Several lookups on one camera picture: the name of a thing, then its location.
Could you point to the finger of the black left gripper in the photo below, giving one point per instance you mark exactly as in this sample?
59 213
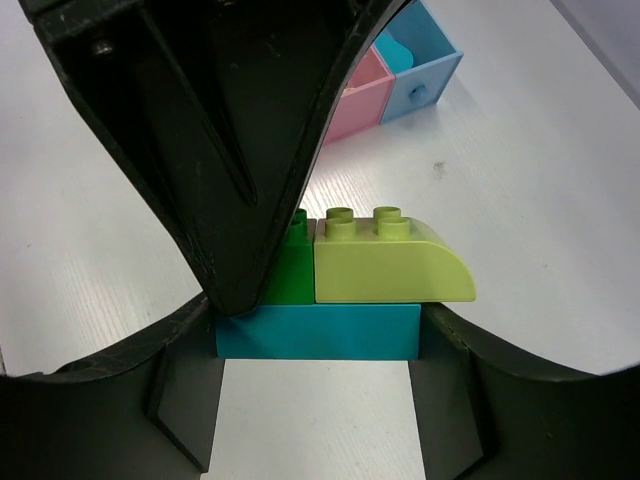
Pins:
214 110

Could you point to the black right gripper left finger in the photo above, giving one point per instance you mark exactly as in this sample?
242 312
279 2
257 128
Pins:
142 408

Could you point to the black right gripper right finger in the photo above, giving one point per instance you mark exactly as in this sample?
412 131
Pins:
487 409

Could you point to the teal rounded lego piece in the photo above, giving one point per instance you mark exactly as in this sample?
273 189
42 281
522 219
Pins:
397 57

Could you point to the teal green lego stack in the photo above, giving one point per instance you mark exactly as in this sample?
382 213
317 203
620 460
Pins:
348 288

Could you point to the pink plastic bin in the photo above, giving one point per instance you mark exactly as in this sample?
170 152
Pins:
364 99

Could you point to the teal plastic bin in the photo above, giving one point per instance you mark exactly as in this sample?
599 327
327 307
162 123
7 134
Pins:
435 61

